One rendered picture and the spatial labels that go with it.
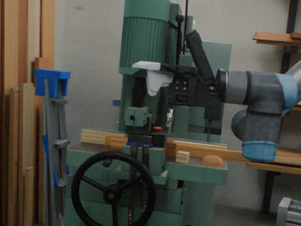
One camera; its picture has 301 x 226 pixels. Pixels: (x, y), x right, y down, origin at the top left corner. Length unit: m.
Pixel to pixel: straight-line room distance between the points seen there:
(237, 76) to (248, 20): 3.07
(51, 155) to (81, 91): 1.80
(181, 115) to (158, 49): 0.35
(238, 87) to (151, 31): 0.78
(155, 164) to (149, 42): 0.47
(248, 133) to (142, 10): 0.82
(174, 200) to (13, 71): 1.78
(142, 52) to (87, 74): 2.57
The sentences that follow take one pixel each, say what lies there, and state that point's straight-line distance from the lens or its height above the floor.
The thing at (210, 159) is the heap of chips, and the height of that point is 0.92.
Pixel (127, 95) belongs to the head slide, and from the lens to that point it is 1.80.
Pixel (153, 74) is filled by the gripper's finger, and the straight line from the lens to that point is 0.86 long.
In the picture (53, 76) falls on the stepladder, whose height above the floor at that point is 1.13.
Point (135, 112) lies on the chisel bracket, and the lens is 1.67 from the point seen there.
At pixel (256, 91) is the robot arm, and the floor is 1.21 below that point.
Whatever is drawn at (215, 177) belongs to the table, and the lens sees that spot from 1.57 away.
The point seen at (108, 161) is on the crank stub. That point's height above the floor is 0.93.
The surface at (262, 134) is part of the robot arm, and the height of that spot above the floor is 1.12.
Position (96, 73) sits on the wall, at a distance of 4.14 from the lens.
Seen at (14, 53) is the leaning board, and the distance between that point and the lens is 3.05.
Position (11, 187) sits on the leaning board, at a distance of 2.99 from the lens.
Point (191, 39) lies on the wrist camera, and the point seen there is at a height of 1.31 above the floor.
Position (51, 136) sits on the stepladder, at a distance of 2.45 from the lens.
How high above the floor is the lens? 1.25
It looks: 7 degrees down
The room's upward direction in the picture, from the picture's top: 6 degrees clockwise
